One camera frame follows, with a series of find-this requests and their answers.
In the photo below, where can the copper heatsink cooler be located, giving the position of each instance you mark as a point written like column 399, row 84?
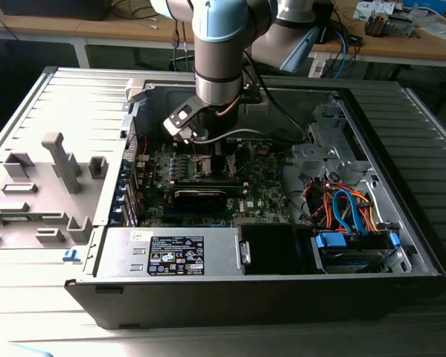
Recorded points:
column 375, row 24

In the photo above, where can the black rectangular device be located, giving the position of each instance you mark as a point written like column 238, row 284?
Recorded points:
column 51, row 9

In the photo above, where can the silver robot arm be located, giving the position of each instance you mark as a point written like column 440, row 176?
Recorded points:
column 219, row 59

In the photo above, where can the blue carrier hard disk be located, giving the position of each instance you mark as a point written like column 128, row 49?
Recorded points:
column 332, row 241

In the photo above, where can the small black adapter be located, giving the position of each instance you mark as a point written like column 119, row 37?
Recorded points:
column 355, row 40

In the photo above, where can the black upright stand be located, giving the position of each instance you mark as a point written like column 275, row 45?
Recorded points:
column 327, row 22

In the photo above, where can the green RAM stick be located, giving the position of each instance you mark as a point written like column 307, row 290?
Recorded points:
column 18, row 217

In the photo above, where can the CPU socket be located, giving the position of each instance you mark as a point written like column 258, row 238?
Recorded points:
column 203, row 167

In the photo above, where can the green motherboard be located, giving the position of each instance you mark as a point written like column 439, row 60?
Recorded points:
column 260, row 193

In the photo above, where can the silver power supply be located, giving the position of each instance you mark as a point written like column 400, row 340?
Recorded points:
column 118, row 256

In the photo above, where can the blue expansion slot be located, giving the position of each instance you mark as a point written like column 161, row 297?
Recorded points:
column 170, row 213

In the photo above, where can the black PC case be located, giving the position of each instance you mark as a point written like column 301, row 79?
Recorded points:
column 207, row 305

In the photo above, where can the wooden desk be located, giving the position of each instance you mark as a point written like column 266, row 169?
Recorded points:
column 96, row 29

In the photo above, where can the silver metal latch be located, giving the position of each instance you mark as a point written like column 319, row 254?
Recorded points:
column 245, row 253

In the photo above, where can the silver drive cage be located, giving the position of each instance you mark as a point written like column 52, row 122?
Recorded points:
column 315, row 152

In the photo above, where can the grey parts rack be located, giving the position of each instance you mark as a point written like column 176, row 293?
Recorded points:
column 60, row 160

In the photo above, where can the grey metal computer part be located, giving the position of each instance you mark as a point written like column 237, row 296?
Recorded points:
column 403, row 24

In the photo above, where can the clear plastic bag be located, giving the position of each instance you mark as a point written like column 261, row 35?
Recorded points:
column 440, row 29

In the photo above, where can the thin metal locking lever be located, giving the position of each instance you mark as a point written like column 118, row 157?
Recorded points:
column 196, row 152
column 242, row 167

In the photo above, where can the round coin cell battery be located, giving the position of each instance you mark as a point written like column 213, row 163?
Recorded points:
column 264, row 150

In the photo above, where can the light blue plastic object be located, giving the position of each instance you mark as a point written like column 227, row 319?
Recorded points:
column 29, row 351

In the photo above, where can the white printed packet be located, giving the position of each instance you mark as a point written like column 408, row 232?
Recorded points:
column 371, row 7

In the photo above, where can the blue box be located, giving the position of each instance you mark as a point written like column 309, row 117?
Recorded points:
column 427, row 5

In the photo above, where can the black RAM slot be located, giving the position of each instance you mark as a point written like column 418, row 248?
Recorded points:
column 235, row 191
column 207, row 182

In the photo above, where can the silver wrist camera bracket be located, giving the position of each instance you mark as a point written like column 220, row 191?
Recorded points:
column 181, row 119

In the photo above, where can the white power strip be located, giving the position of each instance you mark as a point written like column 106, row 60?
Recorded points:
column 319, row 67

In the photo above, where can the black graphics card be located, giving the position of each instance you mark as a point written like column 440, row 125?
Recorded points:
column 196, row 202

